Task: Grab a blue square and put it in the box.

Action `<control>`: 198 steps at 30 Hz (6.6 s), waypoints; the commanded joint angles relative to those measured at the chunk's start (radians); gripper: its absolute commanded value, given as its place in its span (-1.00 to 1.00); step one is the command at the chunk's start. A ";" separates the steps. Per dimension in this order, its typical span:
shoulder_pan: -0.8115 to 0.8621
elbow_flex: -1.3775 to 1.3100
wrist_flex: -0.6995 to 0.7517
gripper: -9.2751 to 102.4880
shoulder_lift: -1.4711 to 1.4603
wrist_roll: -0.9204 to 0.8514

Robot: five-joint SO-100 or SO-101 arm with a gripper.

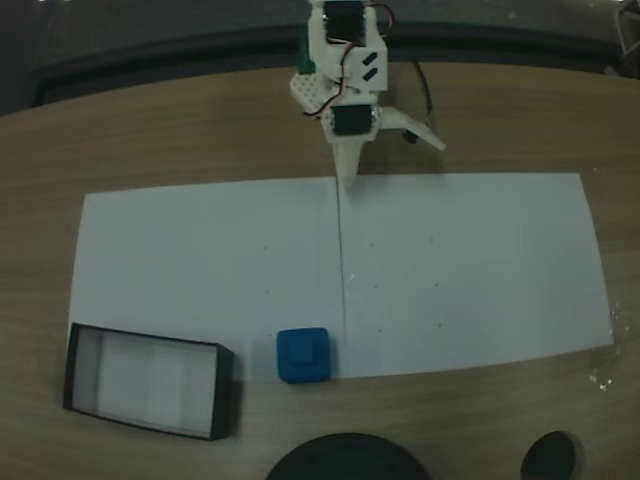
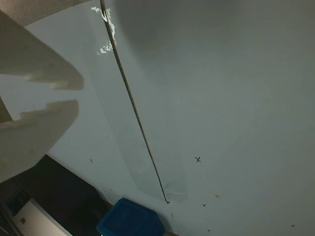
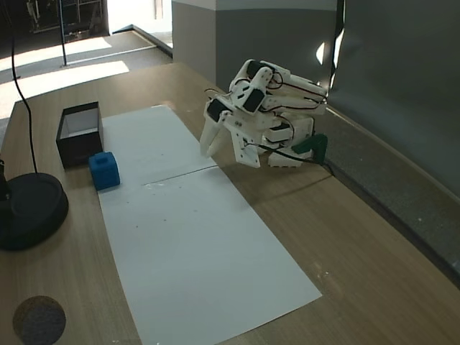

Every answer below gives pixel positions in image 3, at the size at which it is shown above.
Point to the blue cube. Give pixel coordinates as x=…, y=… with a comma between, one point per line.
x=106, y=172

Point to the dark brown open box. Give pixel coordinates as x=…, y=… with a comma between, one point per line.
x=77, y=151

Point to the white paper sheet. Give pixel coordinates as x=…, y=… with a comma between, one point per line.
x=201, y=251
x=154, y=143

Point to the green table clamp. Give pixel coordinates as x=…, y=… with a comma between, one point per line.
x=312, y=143

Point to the dark grey backdrop sheet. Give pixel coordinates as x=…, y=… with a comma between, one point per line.
x=395, y=72

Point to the dark grey table ledge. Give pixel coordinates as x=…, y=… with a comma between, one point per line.
x=395, y=201

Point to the thin background pole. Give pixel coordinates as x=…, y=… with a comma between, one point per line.
x=64, y=36

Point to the black round stand base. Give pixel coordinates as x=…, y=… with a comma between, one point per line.
x=32, y=208

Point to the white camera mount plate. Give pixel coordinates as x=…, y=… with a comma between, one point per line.
x=248, y=154

